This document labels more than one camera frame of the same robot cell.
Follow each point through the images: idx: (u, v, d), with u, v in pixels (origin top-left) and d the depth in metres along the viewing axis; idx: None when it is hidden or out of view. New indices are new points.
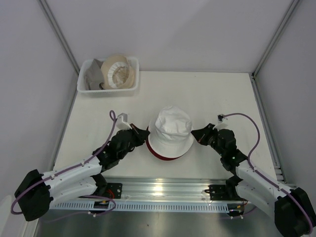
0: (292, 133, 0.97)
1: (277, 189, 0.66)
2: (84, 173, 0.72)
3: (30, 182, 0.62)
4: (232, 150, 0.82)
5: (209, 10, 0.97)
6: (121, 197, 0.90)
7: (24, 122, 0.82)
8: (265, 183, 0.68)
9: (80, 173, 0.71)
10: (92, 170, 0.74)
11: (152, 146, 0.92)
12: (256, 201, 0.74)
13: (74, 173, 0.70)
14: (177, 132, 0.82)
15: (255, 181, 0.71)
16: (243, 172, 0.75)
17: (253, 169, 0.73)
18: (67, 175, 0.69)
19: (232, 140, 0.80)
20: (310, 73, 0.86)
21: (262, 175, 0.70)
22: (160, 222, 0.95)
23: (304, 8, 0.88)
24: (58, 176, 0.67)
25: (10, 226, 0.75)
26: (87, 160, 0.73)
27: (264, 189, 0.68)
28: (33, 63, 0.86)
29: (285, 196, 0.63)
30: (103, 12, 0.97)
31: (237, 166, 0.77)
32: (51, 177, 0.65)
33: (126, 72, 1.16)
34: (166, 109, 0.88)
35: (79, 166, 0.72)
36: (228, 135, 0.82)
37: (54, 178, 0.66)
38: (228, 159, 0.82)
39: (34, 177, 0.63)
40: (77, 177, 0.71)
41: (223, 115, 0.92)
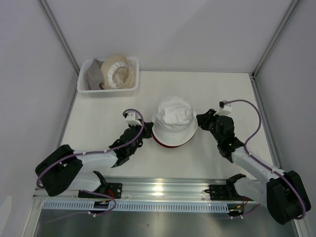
0: (291, 132, 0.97)
1: (270, 172, 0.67)
2: (103, 160, 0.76)
3: (61, 155, 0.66)
4: (229, 137, 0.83)
5: (208, 10, 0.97)
6: (121, 197, 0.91)
7: (24, 122, 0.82)
8: (259, 167, 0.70)
9: (101, 159, 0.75)
10: (110, 159, 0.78)
11: (157, 138, 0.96)
12: (250, 192, 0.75)
13: (97, 157, 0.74)
14: (177, 122, 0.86)
15: (248, 165, 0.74)
16: (239, 157, 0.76)
17: (248, 153, 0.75)
18: (94, 156, 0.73)
19: (230, 128, 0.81)
20: (309, 73, 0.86)
21: (256, 159, 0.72)
22: (160, 222, 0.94)
23: (303, 9, 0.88)
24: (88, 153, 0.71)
25: (10, 227, 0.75)
26: (109, 149, 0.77)
27: (257, 172, 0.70)
28: (34, 63, 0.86)
29: (277, 178, 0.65)
30: (104, 12, 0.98)
31: (233, 151, 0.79)
32: (81, 153, 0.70)
33: (126, 72, 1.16)
34: (165, 100, 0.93)
35: (101, 152, 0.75)
36: (227, 121, 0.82)
37: (84, 155, 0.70)
38: (225, 145, 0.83)
39: (64, 152, 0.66)
40: (98, 162, 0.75)
41: (225, 102, 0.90)
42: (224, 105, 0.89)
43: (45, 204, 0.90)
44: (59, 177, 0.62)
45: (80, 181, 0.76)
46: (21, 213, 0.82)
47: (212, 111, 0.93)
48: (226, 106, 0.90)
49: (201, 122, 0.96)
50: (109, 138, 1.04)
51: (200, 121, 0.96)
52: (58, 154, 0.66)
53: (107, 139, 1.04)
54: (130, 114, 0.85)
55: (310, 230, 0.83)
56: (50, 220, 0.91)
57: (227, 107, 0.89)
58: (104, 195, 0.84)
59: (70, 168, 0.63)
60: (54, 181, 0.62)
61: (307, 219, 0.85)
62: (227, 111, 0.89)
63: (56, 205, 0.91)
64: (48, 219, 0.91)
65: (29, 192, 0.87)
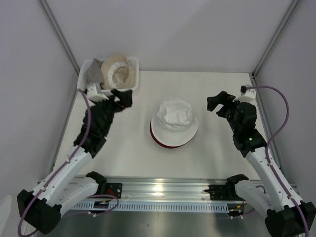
0: (291, 132, 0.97)
1: (287, 195, 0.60)
2: (74, 168, 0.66)
3: (25, 202, 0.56)
4: (249, 129, 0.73)
5: (209, 10, 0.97)
6: (121, 197, 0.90)
7: (24, 122, 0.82)
8: (277, 185, 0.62)
9: (70, 171, 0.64)
10: (82, 162, 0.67)
11: (157, 138, 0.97)
12: (250, 200, 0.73)
13: (63, 174, 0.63)
14: (177, 121, 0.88)
15: (264, 176, 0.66)
16: (256, 162, 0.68)
17: (268, 162, 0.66)
18: (58, 178, 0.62)
19: (253, 117, 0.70)
20: (309, 73, 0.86)
21: (276, 174, 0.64)
22: (160, 222, 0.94)
23: (304, 9, 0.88)
24: (48, 184, 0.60)
25: (10, 227, 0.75)
26: (71, 155, 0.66)
27: (272, 191, 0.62)
28: (33, 63, 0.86)
29: (292, 206, 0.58)
30: (103, 11, 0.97)
31: (252, 150, 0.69)
32: (41, 190, 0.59)
33: (126, 72, 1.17)
34: (168, 100, 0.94)
35: (65, 164, 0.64)
36: (249, 110, 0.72)
37: (46, 188, 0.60)
38: (243, 138, 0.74)
39: (23, 200, 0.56)
40: (70, 176, 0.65)
41: (247, 87, 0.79)
42: (247, 90, 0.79)
43: None
44: (38, 218, 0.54)
45: (79, 192, 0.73)
46: None
47: (224, 94, 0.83)
48: (248, 92, 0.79)
49: (211, 107, 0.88)
50: (108, 138, 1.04)
51: (210, 105, 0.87)
52: (21, 203, 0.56)
53: (107, 139, 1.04)
54: (90, 89, 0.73)
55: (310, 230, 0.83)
56: None
57: (250, 94, 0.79)
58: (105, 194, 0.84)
59: (41, 207, 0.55)
60: (39, 225, 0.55)
61: None
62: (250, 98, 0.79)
63: None
64: None
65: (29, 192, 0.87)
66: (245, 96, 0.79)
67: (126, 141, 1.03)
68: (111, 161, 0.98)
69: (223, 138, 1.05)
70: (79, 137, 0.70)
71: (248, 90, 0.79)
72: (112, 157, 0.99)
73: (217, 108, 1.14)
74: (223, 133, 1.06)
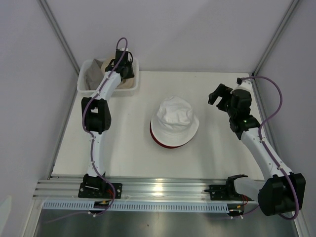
0: (292, 131, 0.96)
1: (276, 167, 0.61)
2: (113, 84, 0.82)
3: (87, 103, 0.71)
4: (244, 113, 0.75)
5: (208, 10, 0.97)
6: (121, 198, 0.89)
7: (24, 122, 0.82)
8: (266, 157, 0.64)
9: (112, 84, 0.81)
10: (117, 79, 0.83)
11: (157, 138, 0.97)
12: (249, 190, 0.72)
13: (109, 86, 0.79)
14: (177, 122, 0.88)
15: (256, 151, 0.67)
16: (250, 139, 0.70)
17: (260, 138, 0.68)
18: (106, 88, 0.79)
19: (247, 101, 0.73)
20: (309, 72, 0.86)
21: (267, 148, 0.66)
22: (160, 223, 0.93)
23: (303, 9, 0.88)
24: (100, 91, 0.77)
25: (10, 226, 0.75)
26: (109, 74, 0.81)
27: (263, 163, 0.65)
28: (34, 63, 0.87)
29: (281, 176, 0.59)
30: (104, 12, 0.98)
31: (246, 130, 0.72)
32: (97, 94, 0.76)
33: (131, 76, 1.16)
34: (167, 100, 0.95)
35: (106, 80, 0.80)
36: (244, 94, 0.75)
37: (99, 94, 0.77)
38: (238, 120, 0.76)
39: (87, 101, 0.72)
40: (111, 90, 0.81)
41: (243, 79, 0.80)
42: (242, 82, 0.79)
43: (45, 204, 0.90)
44: (100, 115, 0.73)
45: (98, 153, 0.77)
46: (22, 213, 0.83)
47: (223, 86, 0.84)
48: (244, 83, 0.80)
49: (212, 100, 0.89)
50: (108, 138, 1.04)
51: (211, 99, 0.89)
52: (85, 102, 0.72)
53: (107, 139, 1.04)
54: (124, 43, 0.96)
55: (310, 230, 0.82)
56: (50, 220, 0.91)
57: (246, 84, 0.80)
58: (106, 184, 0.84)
59: (102, 103, 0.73)
60: (101, 122, 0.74)
61: (306, 219, 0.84)
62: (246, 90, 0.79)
63: (56, 205, 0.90)
64: (48, 219, 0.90)
65: (29, 192, 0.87)
66: (240, 86, 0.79)
67: (126, 141, 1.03)
68: (110, 161, 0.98)
69: (225, 138, 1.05)
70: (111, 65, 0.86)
71: (243, 82, 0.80)
72: (112, 157, 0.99)
73: (217, 101, 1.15)
74: (222, 134, 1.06)
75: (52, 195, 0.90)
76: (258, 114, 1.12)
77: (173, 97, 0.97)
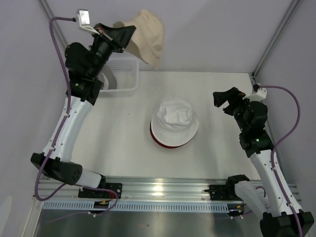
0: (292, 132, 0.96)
1: (286, 202, 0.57)
2: (77, 120, 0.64)
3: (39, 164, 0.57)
4: (257, 130, 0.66)
5: (208, 10, 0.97)
6: (121, 197, 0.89)
7: (24, 122, 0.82)
8: (277, 190, 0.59)
9: (73, 124, 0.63)
10: (82, 112, 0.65)
11: (157, 138, 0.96)
12: (249, 201, 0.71)
13: (68, 129, 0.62)
14: (177, 121, 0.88)
15: (265, 178, 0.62)
16: (259, 164, 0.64)
17: (272, 166, 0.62)
18: (63, 134, 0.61)
19: (262, 118, 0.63)
20: (310, 72, 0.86)
21: (279, 179, 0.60)
22: (161, 222, 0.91)
23: (303, 9, 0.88)
24: (57, 142, 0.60)
25: (9, 227, 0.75)
26: (68, 108, 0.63)
27: (271, 194, 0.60)
28: (33, 63, 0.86)
29: (290, 214, 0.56)
30: (104, 12, 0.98)
31: (257, 152, 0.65)
32: (51, 149, 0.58)
33: (150, 19, 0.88)
34: (167, 100, 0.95)
35: (66, 118, 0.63)
36: (260, 109, 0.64)
37: (55, 148, 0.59)
38: (249, 137, 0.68)
39: (38, 162, 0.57)
40: (75, 130, 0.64)
41: (259, 85, 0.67)
42: (258, 89, 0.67)
43: (45, 204, 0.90)
44: (59, 177, 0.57)
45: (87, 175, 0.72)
46: (22, 213, 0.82)
47: (236, 90, 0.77)
48: (260, 91, 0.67)
49: (218, 102, 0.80)
50: (109, 138, 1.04)
51: (217, 100, 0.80)
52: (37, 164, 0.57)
53: (107, 139, 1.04)
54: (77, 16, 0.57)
55: (311, 230, 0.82)
56: (50, 220, 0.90)
57: (262, 93, 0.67)
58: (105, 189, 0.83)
59: (57, 165, 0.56)
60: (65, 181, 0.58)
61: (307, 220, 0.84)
62: (259, 98, 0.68)
63: (56, 206, 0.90)
64: (48, 219, 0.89)
65: (29, 192, 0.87)
66: (256, 94, 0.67)
67: (126, 141, 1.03)
68: (111, 161, 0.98)
69: (224, 138, 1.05)
70: (73, 87, 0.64)
71: (259, 89, 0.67)
72: (112, 157, 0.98)
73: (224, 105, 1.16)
74: (222, 134, 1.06)
75: (52, 195, 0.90)
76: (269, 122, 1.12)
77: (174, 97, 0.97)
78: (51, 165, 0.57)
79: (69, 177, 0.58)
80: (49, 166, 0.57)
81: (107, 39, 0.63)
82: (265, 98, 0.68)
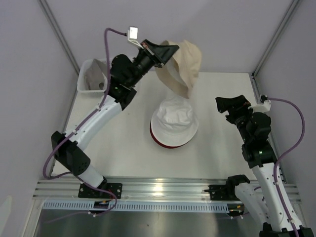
0: (292, 132, 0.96)
1: (287, 218, 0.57)
2: (104, 117, 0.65)
3: (58, 142, 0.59)
4: (260, 141, 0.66)
5: (208, 10, 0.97)
6: (121, 198, 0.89)
7: (24, 122, 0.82)
8: (278, 205, 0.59)
9: (100, 119, 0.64)
10: (112, 111, 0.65)
11: (156, 138, 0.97)
12: (249, 206, 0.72)
13: (94, 121, 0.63)
14: (177, 121, 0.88)
15: (266, 191, 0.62)
16: (261, 177, 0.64)
17: (274, 180, 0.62)
18: (88, 124, 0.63)
19: (266, 130, 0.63)
20: (310, 72, 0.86)
21: (281, 194, 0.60)
22: (161, 222, 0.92)
23: (304, 9, 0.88)
24: (79, 129, 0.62)
25: (9, 227, 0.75)
26: (101, 103, 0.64)
27: (272, 209, 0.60)
28: (34, 63, 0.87)
29: (291, 230, 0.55)
30: (104, 12, 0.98)
31: (260, 166, 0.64)
32: (73, 132, 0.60)
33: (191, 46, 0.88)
34: (167, 100, 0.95)
35: (96, 111, 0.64)
36: (264, 121, 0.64)
37: (76, 133, 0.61)
38: (252, 148, 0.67)
39: (57, 139, 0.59)
40: (99, 125, 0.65)
41: (267, 98, 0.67)
42: (264, 101, 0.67)
43: (45, 204, 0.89)
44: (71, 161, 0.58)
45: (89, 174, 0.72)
46: (22, 213, 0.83)
47: (243, 99, 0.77)
48: (267, 102, 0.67)
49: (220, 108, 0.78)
50: (109, 138, 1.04)
51: (220, 106, 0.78)
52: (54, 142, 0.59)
53: (107, 139, 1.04)
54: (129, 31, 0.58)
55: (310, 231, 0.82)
56: (50, 220, 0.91)
57: (267, 105, 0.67)
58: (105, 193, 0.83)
59: (72, 149, 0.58)
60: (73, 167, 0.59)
61: (307, 220, 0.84)
62: (263, 111, 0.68)
63: (56, 205, 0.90)
64: (48, 219, 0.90)
65: (29, 192, 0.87)
66: (262, 105, 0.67)
67: (126, 141, 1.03)
68: (111, 161, 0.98)
69: (225, 138, 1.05)
70: (112, 89, 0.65)
71: (266, 100, 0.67)
72: (113, 157, 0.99)
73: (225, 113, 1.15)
74: (223, 134, 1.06)
75: (52, 195, 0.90)
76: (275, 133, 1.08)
77: (173, 97, 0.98)
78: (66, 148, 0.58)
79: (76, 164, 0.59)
80: (64, 148, 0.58)
81: (149, 55, 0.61)
82: (268, 110, 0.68)
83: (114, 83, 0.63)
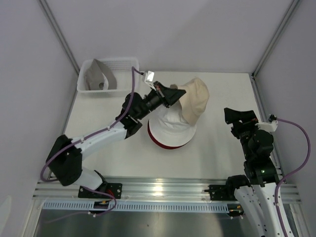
0: (292, 132, 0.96)
1: None
2: (111, 137, 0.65)
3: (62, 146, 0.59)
4: (262, 158, 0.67)
5: (208, 10, 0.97)
6: (121, 197, 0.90)
7: (24, 122, 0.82)
8: (276, 226, 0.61)
9: (107, 138, 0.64)
10: (119, 135, 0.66)
11: (155, 137, 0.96)
12: (248, 214, 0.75)
13: (100, 137, 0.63)
14: (178, 121, 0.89)
15: (266, 210, 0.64)
16: (262, 197, 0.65)
17: (275, 201, 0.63)
18: (96, 137, 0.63)
19: (269, 149, 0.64)
20: (310, 72, 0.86)
21: (280, 215, 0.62)
22: (161, 222, 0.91)
23: (303, 8, 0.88)
24: (87, 138, 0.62)
25: (9, 227, 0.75)
26: (113, 124, 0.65)
27: (271, 228, 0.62)
28: (34, 63, 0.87)
29: None
30: (104, 12, 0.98)
31: (262, 186, 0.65)
32: (79, 140, 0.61)
33: (201, 87, 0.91)
34: None
35: (106, 130, 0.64)
36: (267, 139, 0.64)
37: (83, 141, 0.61)
38: (254, 166, 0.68)
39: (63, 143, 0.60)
40: (103, 142, 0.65)
41: (276, 118, 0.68)
42: (273, 121, 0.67)
43: (45, 204, 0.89)
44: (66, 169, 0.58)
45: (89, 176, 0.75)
46: (22, 213, 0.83)
47: (253, 114, 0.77)
48: (274, 123, 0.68)
49: (229, 120, 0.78)
50: None
51: (229, 118, 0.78)
52: (59, 142, 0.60)
53: None
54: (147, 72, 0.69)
55: (311, 230, 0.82)
56: (50, 220, 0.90)
57: (273, 125, 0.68)
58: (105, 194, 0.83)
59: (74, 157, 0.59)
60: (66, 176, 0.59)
61: (307, 220, 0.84)
62: (269, 130, 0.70)
63: (56, 205, 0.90)
64: (48, 219, 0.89)
65: (29, 192, 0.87)
66: (270, 125, 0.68)
67: (126, 141, 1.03)
68: (111, 162, 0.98)
69: (225, 138, 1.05)
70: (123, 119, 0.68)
71: (274, 121, 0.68)
72: (113, 158, 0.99)
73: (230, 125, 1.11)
74: (223, 134, 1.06)
75: (53, 195, 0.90)
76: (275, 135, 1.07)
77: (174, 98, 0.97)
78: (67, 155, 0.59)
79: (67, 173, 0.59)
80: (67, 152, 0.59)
81: (161, 96, 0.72)
82: (274, 131, 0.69)
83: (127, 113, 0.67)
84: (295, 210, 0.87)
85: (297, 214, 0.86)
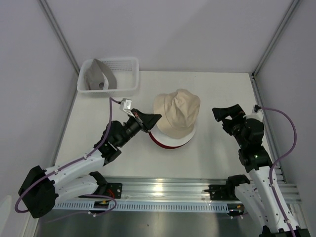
0: (290, 128, 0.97)
1: (283, 219, 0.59)
2: (88, 166, 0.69)
3: (34, 179, 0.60)
4: (255, 145, 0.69)
5: (208, 10, 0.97)
6: (121, 197, 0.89)
7: (24, 122, 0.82)
8: (274, 206, 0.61)
9: (84, 167, 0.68)
10: (96, 163, 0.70)
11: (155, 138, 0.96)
12: (248, 208, 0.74)
13: (75, 167, 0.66)
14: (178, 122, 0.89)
15: (262, 193, 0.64)
16: (258, 180, 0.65)
17: (270, 182, 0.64)
18: (71, 167, 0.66)
19: (260, 134, 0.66)
20: (310, 72, 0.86)
21: (277, 195, 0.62)
22: (160, 222, 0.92)
23: (304, 8, 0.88)
24: (61, 170, 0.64)
25: (9, 227, 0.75)
26: (90, 153, 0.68)
27: (269, 210, 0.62)
28: (34, 63, 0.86)
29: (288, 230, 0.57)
30: (104, 12, 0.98)
31: (256, 169, 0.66)
32: (54, 172, 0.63)
33: (176, 107, 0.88)
34: None
35: (82, 159, 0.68)
36: (257, 125, 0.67)
37: (57, 173, 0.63)
38: (248, 153, 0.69)
39: (36, 176, 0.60)
40: (80, 172, 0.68)
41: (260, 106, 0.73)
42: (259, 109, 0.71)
43: None
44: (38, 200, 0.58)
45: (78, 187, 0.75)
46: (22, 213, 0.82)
47: (239, 107, 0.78)
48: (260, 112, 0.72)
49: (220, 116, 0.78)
50: None
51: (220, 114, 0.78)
52: (31, 177, 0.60)
53: None
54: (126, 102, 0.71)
55: (311, 230, 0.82)
56: (50, 220, 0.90)
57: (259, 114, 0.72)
58: (104, 196, 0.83)
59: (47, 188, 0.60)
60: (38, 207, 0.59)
61: (307, 219, 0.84)
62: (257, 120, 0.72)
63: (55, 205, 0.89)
64: (48, 219, 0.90)
65: None
66: (256, 115, 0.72)
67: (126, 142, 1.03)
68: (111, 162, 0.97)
69: (225, 138, 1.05)
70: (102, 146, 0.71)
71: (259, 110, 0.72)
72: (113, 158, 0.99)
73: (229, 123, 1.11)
74: (223, 134, 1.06)
75: None
76: (272, 134, 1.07)
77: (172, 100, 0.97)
78: (39, 187, 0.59)
79: (39, 204, 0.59)
80: (39, 185, 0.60)
81: (139, 122, 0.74)
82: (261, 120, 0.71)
83: (105, 140, 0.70)
84: (295, 210, 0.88)
85: (297, 214, 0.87)
